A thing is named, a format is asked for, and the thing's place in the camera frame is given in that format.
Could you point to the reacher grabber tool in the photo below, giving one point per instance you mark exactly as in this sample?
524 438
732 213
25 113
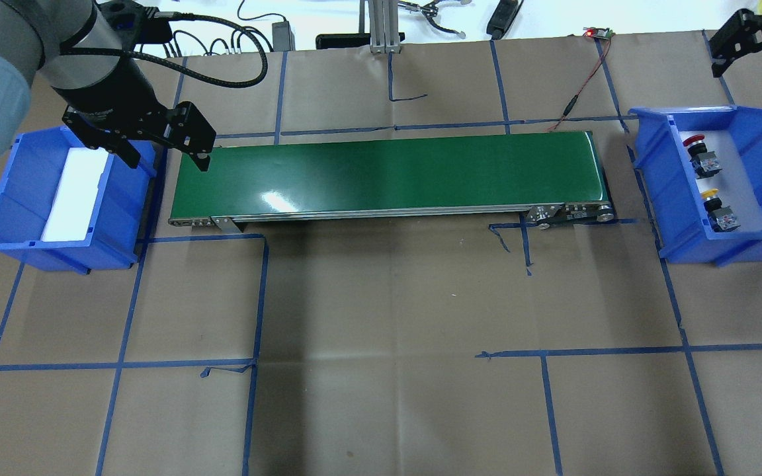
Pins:
430 12

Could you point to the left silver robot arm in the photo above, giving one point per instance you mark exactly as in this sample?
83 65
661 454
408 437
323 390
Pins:
68 43

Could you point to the left blue plastic bin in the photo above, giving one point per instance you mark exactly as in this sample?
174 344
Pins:
27 189

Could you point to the white foam pad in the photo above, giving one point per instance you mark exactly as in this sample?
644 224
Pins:
732 182
76 195

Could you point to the red push button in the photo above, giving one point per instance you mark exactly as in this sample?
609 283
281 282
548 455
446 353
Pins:
705 162

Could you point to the blue plastic bin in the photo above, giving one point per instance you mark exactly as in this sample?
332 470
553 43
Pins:
664 163
27 189

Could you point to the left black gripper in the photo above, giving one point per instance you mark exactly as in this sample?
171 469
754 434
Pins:
114 92

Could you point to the right blue plastic bin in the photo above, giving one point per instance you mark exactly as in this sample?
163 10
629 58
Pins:
664 163

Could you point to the yellow push button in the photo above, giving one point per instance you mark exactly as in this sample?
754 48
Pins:
721 217

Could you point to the black power adapter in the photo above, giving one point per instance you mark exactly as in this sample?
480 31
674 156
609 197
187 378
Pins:
282 36

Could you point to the green conveyor belt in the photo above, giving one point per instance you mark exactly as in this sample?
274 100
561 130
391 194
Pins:
553 177

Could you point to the right white foam pad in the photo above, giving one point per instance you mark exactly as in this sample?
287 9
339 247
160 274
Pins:
732 182

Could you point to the left white foam pad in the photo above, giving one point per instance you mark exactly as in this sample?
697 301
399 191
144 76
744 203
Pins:
76 195

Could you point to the aluminium frame post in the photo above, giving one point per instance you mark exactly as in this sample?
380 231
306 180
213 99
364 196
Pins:
384 27

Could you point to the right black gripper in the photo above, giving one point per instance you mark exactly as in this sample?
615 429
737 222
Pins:
746 36

